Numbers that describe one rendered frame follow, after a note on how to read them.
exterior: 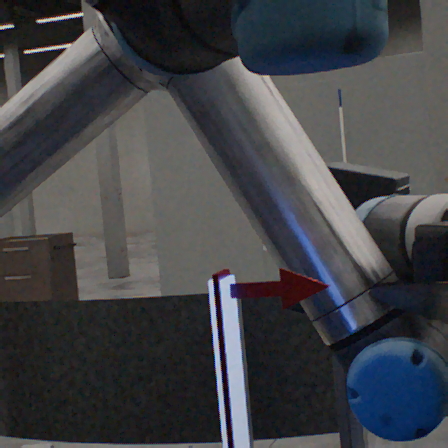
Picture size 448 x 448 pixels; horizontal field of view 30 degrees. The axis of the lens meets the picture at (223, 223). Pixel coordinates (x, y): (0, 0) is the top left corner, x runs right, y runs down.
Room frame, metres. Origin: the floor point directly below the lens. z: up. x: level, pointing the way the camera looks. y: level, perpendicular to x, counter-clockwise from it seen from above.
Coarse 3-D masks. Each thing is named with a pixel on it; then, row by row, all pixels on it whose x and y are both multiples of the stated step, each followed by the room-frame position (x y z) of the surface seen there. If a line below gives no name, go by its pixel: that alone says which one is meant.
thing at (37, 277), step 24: (0, 240) 7.36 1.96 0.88; (24, 240) 7.25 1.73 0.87; (48, 240) 6.93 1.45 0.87; (72, 240) 7.34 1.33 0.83; (0, 264) 7.06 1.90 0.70; (24, 264) 6.99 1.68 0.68; (48, 264) 6.93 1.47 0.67; (72, 264) 7.30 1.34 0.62; (0, 288) 7.06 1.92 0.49; (24, 288) 6.99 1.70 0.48; (48, 288) 6.93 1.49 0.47; (72, 288) 7.26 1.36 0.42
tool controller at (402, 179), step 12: (336, 168) 1.04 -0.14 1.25; (348, 168) 1.07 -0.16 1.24; (360, 168) 1.15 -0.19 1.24; (372, 168) 1.23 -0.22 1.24; (336, 180) 1.04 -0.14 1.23; (348, 180) 1.03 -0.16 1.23; (360, 180) 1.03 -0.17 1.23; (372, 180) 1.02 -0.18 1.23; (384, 180) 1.02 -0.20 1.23; (396, 180) 1.02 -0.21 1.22; (408, 180) 1.23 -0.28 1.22; (348, 192) 1.03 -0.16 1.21; (360, 192) 1.03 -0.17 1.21; (372, 192) 1.02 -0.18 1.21; (384, 192) 1.02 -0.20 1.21; (396, 192) 1.03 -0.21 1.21; (408, 192) 1.24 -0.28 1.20; (360, 204) 1.03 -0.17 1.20; (300, 312) 1.05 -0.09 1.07
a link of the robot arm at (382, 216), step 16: (368, 208) 0.78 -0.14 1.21; (384, 208) 0.75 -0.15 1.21; (400, 208) 0.73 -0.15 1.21; (368, 224) 0.76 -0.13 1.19; (384, 224) 0.74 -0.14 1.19; (400, 224) 0.72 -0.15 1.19; (384, 240) 0.73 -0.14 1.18; (400, 240) 0.71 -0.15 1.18; (384, 256) 0.74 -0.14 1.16; (400, 256) 0.72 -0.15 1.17; (400, 272) 0.73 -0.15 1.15
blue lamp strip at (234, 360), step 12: (228, 276) 0.49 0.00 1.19; (228, 288) 0.48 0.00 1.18; (228, 300) 0.48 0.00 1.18; (228, 312) 0.47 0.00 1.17; (228, 324) 0.47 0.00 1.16; (228, 336) 0.47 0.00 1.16; (228, 348) 0.47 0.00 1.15; (240, 348) 0.49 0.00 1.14; (228, 360) 0.47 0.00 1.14; (240, 360) 0.49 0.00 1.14; (228, 372) 0.47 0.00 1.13; (240, 372) 0.49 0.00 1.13; (240, 384) 0.49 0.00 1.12; (240, 396) 0.48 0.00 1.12; (240, 408) 0.48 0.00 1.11; (240, 420) 0.48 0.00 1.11; (240, 432) 0.48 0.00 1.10; (240, 444) 0.47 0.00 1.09
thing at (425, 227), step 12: (420, 228) 0.57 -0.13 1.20; (432, 228) 0.56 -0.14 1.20; (444, 228) 0.56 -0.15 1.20; (420, 240) 0.56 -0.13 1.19; (432, 240) 0.56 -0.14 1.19; (444, 240) 0.55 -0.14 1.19; (420, 252) 0.56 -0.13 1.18; (432, 252) 0.56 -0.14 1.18; (444, 252) 0.55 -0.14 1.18; (420, 264) 0.56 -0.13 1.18; (432, 264) 0.56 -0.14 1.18; (444, 264) 0.55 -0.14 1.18; (420, 276) 0.56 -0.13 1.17; (432, 276) 0.56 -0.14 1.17; (444, 276) 0.55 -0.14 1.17
